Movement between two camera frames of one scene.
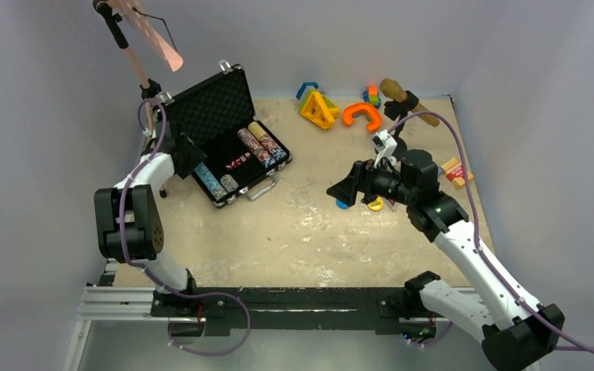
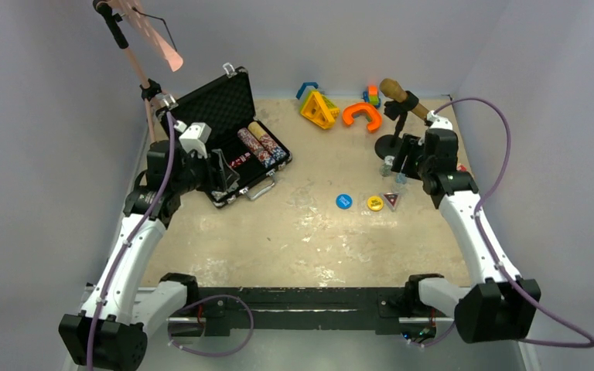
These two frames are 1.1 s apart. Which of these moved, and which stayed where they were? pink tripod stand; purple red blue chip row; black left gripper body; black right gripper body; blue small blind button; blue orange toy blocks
Moved: black right gripper body; black left gripper body
Stayed: purple red blue chip row; blue small blind button; blue orange toy blocks; pink tripod stand
